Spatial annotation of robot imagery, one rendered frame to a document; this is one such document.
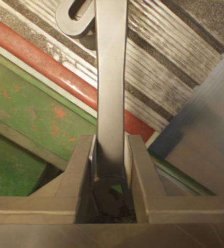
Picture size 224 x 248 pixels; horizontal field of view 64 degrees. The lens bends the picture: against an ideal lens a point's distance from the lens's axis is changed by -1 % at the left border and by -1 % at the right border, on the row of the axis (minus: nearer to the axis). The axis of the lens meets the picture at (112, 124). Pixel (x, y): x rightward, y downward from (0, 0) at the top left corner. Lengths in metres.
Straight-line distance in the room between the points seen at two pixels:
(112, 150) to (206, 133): 0.49
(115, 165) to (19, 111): 0.43
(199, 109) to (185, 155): 0.15
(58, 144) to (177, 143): 0.36
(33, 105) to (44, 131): 0.08
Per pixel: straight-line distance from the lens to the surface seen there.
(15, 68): 0.51
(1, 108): 0.58
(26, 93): 0.54
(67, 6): 0.24
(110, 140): 0.15
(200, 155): 0.64
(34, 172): 0.87
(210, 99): 0.59
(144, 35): 0.46
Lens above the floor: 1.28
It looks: 72 degrees down
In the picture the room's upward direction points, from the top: 177 degrees clockwise
